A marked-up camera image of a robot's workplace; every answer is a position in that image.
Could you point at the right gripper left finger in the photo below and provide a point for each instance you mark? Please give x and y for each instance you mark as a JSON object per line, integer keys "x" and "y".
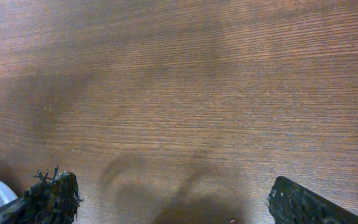
{"x": 51, "y": 200}

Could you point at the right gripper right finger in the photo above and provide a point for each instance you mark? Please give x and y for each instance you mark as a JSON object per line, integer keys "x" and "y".
{"x": 289, "y": 202}

